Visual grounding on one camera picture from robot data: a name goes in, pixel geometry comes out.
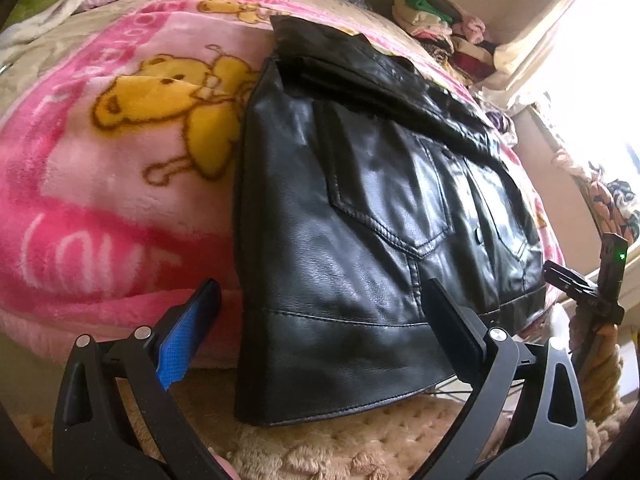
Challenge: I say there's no pile of folded clothes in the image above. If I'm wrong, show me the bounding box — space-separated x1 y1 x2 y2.
392 0 501 86

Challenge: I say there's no beige fluffy blanket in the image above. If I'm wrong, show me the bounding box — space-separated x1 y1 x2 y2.
0 0 626 480

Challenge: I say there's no window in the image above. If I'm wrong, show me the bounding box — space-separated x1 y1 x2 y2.
545 0 640 171

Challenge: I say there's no cream curtain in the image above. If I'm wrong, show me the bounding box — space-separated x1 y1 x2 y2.
470 0 601 116

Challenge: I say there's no pink bear printed blanket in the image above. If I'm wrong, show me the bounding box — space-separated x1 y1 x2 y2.
0 0 566 371

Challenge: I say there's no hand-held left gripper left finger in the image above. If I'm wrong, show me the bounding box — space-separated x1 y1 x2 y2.
52 277 223 480

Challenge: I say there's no person's left hand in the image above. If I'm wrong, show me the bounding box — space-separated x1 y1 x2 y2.
207 447 240 480

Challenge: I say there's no plastic bag of clothes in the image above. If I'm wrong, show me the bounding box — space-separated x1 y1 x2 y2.
480 95 521 146

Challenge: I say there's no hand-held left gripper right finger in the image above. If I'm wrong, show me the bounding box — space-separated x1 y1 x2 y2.
407 277 587 480

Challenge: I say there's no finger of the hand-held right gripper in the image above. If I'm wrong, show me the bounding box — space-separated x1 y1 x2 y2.
544 260 599 304

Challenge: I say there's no colourful patterned cloth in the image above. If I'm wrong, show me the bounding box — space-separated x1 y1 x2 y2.
550 147 640 251

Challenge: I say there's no black leather jacket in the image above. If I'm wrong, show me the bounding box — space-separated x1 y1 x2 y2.
232 14 548 428

